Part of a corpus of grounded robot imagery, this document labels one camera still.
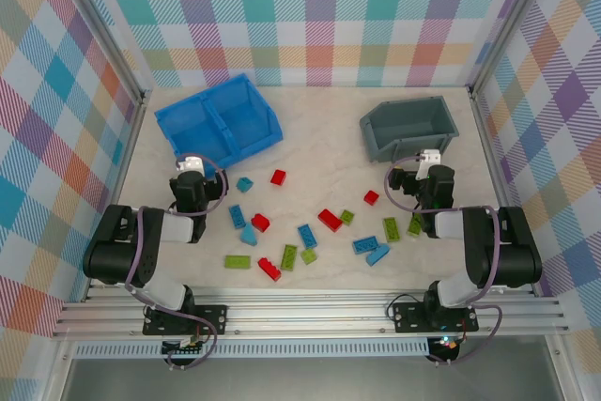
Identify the grey plastic bin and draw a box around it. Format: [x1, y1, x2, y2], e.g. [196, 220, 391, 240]
[359, 95, 460, 163]

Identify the blue two-compartment plastic bin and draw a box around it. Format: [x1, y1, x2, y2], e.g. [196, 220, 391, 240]
[153, 72, 285, 171]

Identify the red two-by-four lego brick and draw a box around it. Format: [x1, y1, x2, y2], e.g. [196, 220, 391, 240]
[317, 208, 344, 233]

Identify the long red lego brick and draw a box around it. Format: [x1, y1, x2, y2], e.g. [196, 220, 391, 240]
[257, 256, 283, 283]

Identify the small lit controller board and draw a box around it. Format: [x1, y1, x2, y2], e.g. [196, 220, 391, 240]
[429, 334, 460, 351]

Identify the green circuit board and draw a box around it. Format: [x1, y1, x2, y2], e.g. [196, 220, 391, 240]
[162, 337, 210, 356]

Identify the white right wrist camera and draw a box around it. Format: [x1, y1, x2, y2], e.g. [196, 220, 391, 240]
[419, 148, 443, 180]

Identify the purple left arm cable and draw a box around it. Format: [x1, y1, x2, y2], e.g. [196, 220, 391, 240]
[124, 154, 231, 372]

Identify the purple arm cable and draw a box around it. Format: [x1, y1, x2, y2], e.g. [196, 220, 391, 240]
[384, 152, 503, 367]
[124, 154, 231, 372]

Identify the aluminium side rail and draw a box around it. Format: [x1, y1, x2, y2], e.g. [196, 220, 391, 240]
[82, 90, 151, 303]
[468, 85, 541, 297]

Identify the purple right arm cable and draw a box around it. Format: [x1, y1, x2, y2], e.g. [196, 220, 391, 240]
[384, 152, 503, 367]

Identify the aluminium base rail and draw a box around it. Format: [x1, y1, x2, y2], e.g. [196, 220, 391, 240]
[51, 284, 572, 341]

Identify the white slotted cable duct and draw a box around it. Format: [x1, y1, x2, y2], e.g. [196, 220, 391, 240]
[73, 342, 432, 360]

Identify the aluminium frame post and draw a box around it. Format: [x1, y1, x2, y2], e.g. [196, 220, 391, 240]
[52, 0, 152, 106]
[467, 0, 560, 97]

